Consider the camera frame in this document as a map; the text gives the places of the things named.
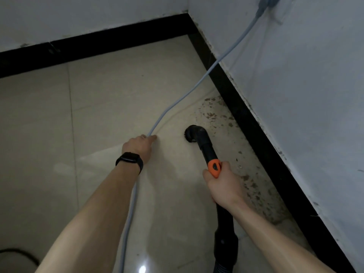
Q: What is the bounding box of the person's left hand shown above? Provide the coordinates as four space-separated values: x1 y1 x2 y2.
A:
121 134 158 166

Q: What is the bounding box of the person's right hand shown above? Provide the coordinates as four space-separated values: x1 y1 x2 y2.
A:
202 160 247 213

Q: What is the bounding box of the black vacuum hose with nozzle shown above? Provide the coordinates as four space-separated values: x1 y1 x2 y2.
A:
184 124 240 273

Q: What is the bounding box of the grey cable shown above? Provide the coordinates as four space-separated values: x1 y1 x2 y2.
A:
115 0 282 273

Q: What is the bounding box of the black power cord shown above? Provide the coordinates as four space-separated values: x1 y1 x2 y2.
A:
0 248 41 267

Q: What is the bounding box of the person's left forearm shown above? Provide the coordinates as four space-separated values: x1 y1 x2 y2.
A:
35 165 140 273

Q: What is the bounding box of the person's right forearm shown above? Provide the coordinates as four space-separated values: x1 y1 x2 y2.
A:
227 200 338 273

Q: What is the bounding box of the black smartwatch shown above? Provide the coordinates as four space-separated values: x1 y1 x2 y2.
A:
115 151 144 176

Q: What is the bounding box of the black baseboard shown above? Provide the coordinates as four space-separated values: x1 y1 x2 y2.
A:
0 13 358 273

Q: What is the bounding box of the white wall socket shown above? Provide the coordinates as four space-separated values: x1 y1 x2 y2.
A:
257 0 298 26

